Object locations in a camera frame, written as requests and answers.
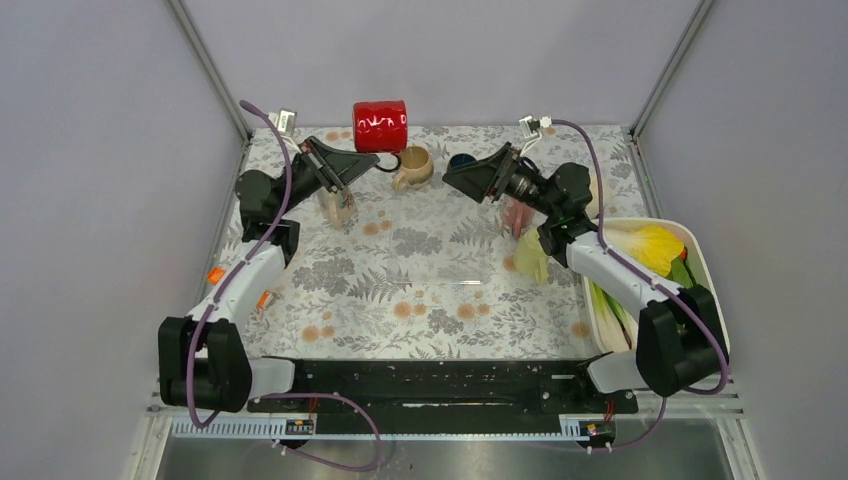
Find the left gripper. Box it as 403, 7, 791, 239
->
276, 135, 380, 218

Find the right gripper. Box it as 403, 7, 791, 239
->
443, 142, 560, 219

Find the blue ribbed mug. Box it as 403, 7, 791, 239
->
448, 153, 476, 170

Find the red mug black handle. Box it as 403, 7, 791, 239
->
351, 100, 408, 173

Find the beige round mug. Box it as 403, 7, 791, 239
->
392, 146, 434, 192

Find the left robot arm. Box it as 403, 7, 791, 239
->
157, 136, 379, 412

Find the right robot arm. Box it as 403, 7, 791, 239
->
442, 144, 729, 412

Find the tall cream illustrated mug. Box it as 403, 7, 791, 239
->
317, 187, 357, 230

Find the pink ghost mug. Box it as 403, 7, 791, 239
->
502, 199, 536, 240

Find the light green mug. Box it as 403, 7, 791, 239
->
512, 228, 549, 285

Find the clear plastic tray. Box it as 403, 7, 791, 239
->
388, 161, 498, 284

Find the yellow sponge blue label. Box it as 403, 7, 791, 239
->
256, 291, 273, 311

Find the orange small package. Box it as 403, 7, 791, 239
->
206, 267, 226, 285

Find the toy yellow vegetable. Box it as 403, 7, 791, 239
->
604, 225, 685, 278

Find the toy white leek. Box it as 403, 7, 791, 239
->
589, 282, 638, 353

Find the toy green bok choy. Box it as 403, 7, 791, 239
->
666, 247, 698, 288

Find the white plastic basket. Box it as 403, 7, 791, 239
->
582, 217, 714, 353

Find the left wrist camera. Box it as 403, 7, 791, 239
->
276, 109, 297, 137

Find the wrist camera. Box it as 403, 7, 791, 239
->
518, 115, 552, 156
276, 109, 297, 137

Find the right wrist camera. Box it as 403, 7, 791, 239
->
518, 115, 552, 156

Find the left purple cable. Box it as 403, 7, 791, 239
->
185, 99, 386, 474

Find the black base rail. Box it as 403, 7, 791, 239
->
247, 360, 638, 435

